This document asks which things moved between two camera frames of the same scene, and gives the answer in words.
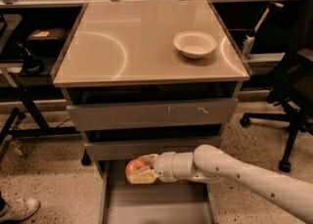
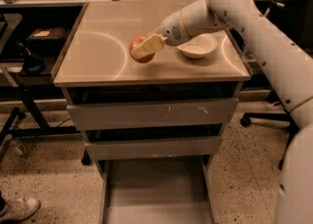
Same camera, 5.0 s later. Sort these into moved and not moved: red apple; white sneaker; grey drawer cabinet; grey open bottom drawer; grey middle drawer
Moved: red apple
Not moved: white sneaker; grey open bottom drawer; grey middle drawer; grey drawer cabinet
